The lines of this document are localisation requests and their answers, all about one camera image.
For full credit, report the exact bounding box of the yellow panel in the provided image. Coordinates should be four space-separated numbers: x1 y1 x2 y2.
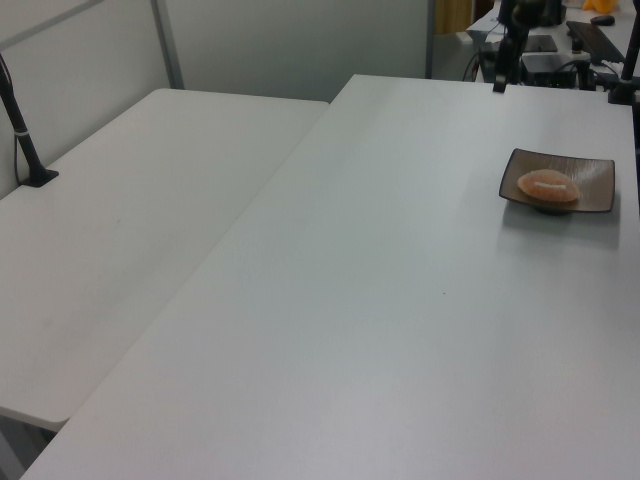
433 0 475 36

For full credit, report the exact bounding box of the black keyboard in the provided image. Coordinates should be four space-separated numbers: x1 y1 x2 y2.
565 20 627 65

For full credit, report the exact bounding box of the grey computer box with lights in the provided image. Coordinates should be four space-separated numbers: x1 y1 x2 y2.
520 53 577 88

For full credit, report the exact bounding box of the grey flat box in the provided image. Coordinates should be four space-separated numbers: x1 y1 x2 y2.
525 34 559 53

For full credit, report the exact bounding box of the orange sugared bread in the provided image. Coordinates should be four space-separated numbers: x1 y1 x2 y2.
516 169 583 203

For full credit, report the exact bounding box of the black camera stand with clamp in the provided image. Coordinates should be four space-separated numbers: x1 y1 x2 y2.
0 51 61 189

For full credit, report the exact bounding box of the black camera pole with base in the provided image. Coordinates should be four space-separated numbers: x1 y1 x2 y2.
606 41 640 106

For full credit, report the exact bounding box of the brown square ceramic plate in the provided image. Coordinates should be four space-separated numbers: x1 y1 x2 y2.
497 147 617 217

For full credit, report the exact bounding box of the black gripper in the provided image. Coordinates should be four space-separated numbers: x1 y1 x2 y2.
492 0 547 94

